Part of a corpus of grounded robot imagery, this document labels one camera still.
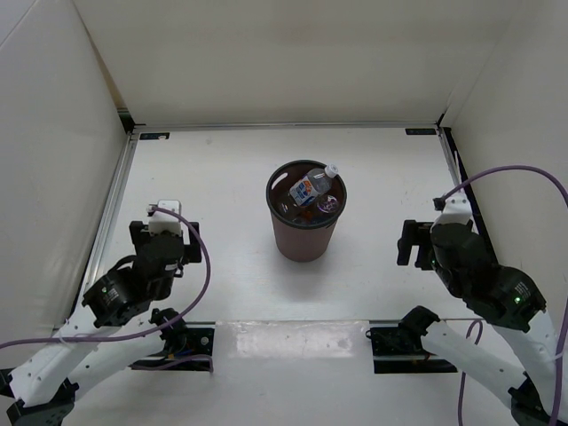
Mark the clear bottle orange blue label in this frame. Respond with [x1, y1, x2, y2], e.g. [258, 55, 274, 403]
[288, 164, 339, 208]

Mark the orange juice bottle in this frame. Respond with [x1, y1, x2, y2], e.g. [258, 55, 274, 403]
[298, 210, 313, 223]

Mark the blue corner sticker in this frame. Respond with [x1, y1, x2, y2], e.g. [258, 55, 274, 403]
[138, 132, 170, 140]
[405, 128, 438, 136]

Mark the clear unlabeled plastic bottle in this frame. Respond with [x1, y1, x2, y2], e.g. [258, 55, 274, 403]
[277, 201, 298, 220]

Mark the left blue corner sticker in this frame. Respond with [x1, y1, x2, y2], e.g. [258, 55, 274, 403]
[138, 132, 170, 140]

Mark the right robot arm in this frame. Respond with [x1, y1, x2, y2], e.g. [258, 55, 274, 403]
[397, 220, 567, 425]

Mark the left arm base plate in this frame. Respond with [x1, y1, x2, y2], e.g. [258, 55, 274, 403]
[130, 322, 216, 373]

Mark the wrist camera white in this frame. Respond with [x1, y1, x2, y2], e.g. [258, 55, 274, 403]
[430, 193, 473, 233]
[146, 200, 183, 236]

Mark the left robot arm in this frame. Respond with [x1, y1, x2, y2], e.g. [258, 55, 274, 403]
[1, 217, 210, 425]

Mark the right blue corner sticker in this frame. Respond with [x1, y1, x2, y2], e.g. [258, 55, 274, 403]
[405, 128, 438, 136]

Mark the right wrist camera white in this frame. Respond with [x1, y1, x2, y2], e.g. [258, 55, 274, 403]
[430, 193, 473, 233]

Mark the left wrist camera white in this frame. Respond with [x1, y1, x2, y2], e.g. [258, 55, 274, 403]
[146, 200, 183, 236]

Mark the brown plastic bin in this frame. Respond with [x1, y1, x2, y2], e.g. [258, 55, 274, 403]
[265, 160, 347, 262]

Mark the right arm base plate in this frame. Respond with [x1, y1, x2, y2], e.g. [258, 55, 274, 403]
[365, 322, 457, 375]

